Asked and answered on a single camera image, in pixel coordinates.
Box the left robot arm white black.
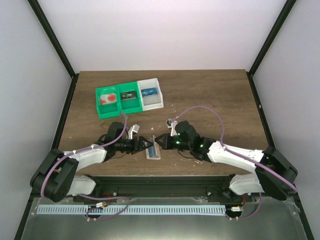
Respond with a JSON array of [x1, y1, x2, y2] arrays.
[[30, 122, 154, 203]]

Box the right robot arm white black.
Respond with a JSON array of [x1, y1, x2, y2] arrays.
[[155, 121, 298, 201]]

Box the black card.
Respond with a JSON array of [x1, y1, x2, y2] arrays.
[[120, 90, 137, 101]]

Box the blue card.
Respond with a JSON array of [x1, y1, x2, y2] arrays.
[[141, 87, 158, 97]]

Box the white card red circles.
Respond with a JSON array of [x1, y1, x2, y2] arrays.
[[99, 93, 117, 105]]

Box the white bin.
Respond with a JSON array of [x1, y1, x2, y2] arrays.
[[137, 78, 164, 111]]

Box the left green bin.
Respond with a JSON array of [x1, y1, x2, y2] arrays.
[[95, 85, 120, 120]]

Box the metal front plate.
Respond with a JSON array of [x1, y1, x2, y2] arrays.
[[17, 197, 313, 240]]

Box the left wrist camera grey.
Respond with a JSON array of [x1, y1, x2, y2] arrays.
[[128, 124, 140, 140]]

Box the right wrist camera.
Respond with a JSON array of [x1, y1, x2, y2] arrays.
[[166, 119, 178, 137]]

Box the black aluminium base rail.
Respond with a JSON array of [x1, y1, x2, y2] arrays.
[[33, 175, 296, 203]]

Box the left side frame rail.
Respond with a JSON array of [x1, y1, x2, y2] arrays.
[[51, 73, 80, 150]]

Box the frame rail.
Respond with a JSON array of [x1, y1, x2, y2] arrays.
[[51, 73, 80, 150], [246, 72, 275, 148]]

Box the right side frame rail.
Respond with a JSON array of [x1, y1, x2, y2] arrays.
[[246, 72, 275, 148]]

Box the light blue slotted cable duct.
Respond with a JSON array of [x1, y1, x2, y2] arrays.
[[36, 204, 226, 216]]

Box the left black frame post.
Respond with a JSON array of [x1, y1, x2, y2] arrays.
[[27, 0, 77, 79]]

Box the black frame post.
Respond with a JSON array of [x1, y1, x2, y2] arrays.
[[27, 0, 77, 79], [248, 0, 297, 76]]

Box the right black frame post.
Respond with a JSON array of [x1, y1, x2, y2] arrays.
[[248, 0, 297, 76]]

